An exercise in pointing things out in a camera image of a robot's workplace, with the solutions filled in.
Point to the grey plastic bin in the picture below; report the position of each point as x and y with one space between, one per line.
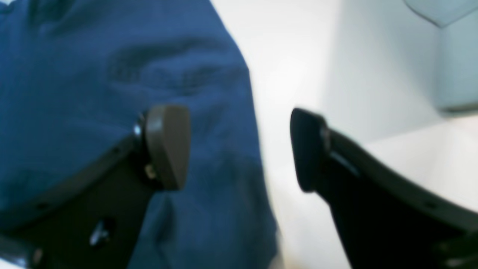
457 72

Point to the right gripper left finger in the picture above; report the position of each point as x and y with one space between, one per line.
93 219

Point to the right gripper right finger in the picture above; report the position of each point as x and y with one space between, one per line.
384 221

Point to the dark blue T-shirt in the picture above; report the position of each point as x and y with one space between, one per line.
75 76

